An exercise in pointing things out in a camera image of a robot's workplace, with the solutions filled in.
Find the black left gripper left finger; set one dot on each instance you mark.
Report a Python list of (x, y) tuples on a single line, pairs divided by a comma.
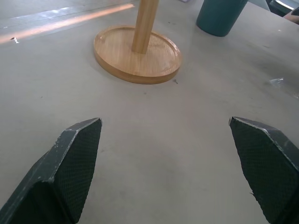
[(70, 168)]

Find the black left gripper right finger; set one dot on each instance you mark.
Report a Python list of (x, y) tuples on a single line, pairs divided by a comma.
[(264, 163)]

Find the wooden stand with round base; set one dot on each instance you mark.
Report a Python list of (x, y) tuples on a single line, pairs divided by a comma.
[(140, 56)]

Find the teal ribbed cup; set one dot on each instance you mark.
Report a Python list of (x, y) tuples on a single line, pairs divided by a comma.
[(218, 16)]

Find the small clear plastic scrap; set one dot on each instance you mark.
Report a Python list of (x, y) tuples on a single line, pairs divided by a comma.
[(276, 81)]

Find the small white paper scrap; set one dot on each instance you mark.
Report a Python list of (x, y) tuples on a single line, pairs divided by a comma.
[(15, 40)]

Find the dark object beyond table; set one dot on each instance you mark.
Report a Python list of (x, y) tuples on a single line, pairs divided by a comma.
[(288, 8)]

